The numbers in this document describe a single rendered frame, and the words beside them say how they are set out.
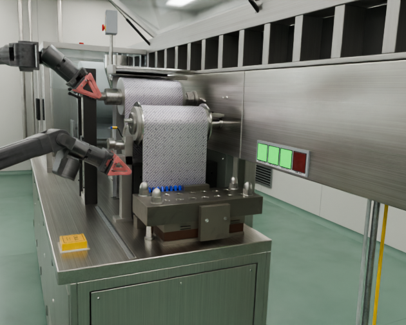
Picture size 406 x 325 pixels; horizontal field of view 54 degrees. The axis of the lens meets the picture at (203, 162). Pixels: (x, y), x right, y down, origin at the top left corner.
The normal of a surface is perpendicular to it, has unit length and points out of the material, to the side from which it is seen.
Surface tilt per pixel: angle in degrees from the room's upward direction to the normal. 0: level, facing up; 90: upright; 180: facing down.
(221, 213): 90
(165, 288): 90
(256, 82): 90
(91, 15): 90
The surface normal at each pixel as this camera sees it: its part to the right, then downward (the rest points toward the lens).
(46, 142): 0.69, 0.05
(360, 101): -0.90, 0.04
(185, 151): 0.43, 0.17
